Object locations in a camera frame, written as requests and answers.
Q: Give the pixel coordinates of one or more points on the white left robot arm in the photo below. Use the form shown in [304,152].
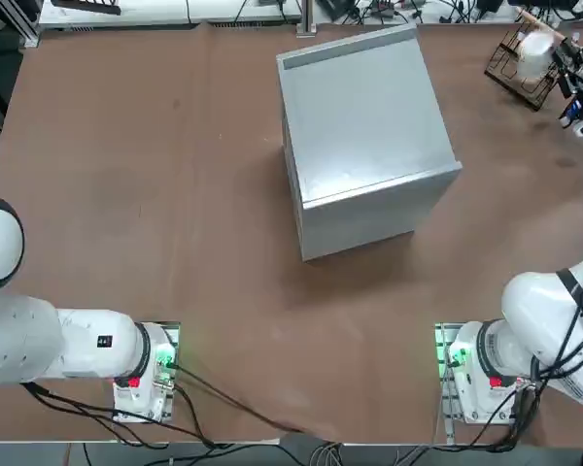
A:
[53,344]

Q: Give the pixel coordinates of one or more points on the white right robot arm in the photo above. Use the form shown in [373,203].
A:
[529,310]

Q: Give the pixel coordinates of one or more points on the gray steel drawer cabinet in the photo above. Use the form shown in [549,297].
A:
[359,121]

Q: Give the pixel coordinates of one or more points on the black ribbed device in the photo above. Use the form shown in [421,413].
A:
[87,6]

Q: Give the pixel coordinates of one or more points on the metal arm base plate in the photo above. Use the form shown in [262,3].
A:
[442,340]
[167,335]

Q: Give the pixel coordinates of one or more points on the aluminium profile corner post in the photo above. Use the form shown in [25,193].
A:
[29,24]

